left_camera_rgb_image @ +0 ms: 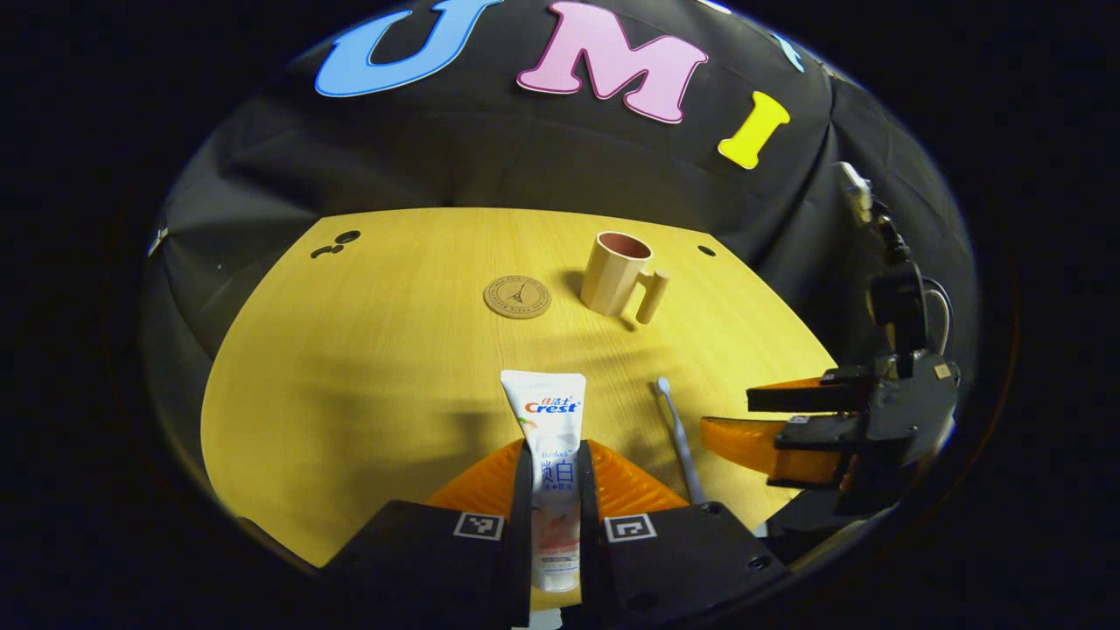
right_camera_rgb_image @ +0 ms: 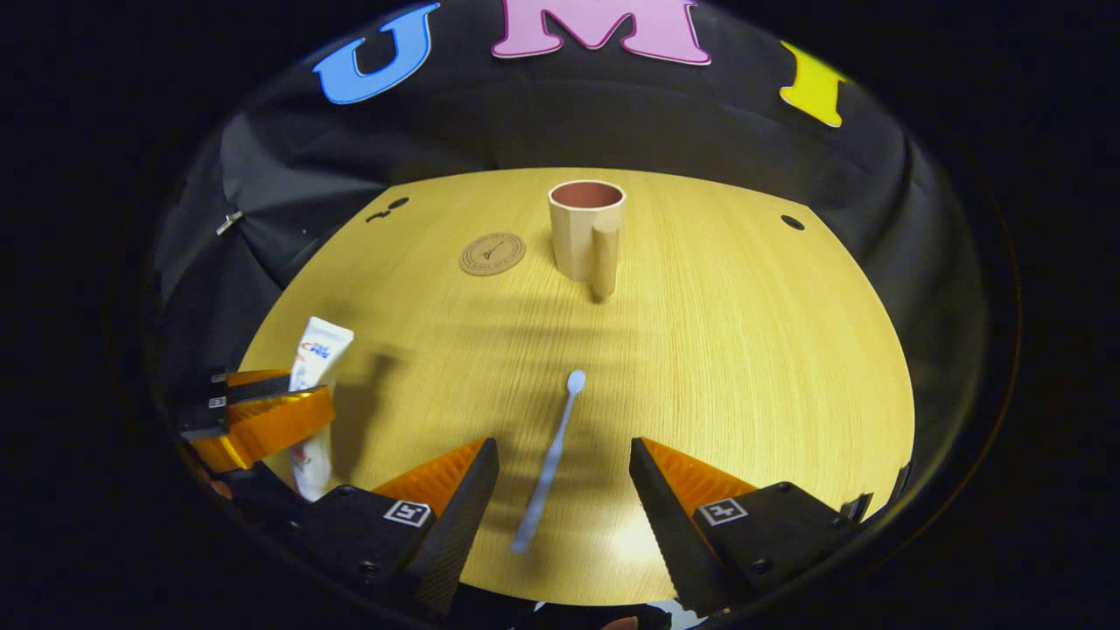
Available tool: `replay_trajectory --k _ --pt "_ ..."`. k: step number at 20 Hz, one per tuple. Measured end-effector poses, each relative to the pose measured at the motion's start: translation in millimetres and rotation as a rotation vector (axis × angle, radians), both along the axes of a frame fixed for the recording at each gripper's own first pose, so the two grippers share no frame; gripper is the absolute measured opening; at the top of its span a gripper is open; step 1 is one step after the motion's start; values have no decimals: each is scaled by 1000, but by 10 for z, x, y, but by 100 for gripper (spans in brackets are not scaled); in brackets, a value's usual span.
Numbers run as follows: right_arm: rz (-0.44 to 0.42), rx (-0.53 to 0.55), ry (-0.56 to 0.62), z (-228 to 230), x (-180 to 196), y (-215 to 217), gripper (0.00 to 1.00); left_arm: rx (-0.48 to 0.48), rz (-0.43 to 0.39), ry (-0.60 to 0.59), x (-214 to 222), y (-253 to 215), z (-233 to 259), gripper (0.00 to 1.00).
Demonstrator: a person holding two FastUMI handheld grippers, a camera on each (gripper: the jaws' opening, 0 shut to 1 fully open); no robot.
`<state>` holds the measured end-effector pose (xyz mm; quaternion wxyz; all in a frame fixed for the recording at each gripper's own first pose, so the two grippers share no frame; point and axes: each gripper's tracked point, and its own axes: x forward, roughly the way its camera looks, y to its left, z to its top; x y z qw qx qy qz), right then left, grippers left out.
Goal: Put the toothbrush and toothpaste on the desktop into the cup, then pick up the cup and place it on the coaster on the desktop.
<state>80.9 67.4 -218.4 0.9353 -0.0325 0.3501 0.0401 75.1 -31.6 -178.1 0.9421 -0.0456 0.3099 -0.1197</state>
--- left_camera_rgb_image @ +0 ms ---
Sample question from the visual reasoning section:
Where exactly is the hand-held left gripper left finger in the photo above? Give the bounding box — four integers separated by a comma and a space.
324, 439, 535, 630

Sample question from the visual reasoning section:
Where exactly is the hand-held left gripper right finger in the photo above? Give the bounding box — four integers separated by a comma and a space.
576, 439, 788, 630

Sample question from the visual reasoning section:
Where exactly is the white toothbrush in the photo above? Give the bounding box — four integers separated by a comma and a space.
656, 377, 706, 506

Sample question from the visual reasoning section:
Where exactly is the white toothpaste tube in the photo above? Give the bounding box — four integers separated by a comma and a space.
500, 370, 587, 593

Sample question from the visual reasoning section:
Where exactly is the beige cup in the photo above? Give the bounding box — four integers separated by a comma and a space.
579, 231, 673, 326

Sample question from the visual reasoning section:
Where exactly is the round cork coaster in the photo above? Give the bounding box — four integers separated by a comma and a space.
483, 275, 553, 319

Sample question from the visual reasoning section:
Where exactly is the black backdrop cloth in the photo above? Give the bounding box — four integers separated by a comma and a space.
144, 0, 977, 491

